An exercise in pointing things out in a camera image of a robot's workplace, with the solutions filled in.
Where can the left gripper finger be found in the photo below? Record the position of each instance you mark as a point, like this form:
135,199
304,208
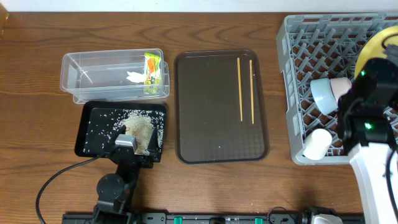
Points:
153,147
115,137

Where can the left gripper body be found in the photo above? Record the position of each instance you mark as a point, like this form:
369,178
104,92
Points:
134,156

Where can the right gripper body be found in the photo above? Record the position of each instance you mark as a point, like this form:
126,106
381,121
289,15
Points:
344,101

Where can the yellow plate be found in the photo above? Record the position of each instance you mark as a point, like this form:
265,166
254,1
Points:
382,45

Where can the pink bowl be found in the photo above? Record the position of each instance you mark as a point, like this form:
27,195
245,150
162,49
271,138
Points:
340,86

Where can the blue bowl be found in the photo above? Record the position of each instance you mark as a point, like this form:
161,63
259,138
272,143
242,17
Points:
323,95

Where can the white tissue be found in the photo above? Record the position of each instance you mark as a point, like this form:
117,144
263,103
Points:
136,77

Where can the green yellow snack wrapper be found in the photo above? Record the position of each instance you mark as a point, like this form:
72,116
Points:
152,73

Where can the white cup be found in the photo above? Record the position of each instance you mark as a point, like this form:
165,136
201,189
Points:
317,144

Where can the wooden chopstick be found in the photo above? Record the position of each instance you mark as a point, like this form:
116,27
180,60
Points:
240,89
251,90

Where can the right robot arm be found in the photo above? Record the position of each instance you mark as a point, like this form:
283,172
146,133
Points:
368,138

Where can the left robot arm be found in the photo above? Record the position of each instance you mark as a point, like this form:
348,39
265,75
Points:
115,191

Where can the grey dishwasher rack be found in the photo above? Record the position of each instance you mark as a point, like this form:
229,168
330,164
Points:
315,46

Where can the black plastic tray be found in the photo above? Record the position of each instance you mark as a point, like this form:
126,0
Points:
91,105

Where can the food scraps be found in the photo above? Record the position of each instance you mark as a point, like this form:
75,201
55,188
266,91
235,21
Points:
139,123

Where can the clear plastic bin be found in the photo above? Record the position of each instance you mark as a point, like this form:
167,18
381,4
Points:
101,75

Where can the dark brown serving tray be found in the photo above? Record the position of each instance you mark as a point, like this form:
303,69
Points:
208,126

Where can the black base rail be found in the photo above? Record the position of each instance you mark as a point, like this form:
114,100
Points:
277,215

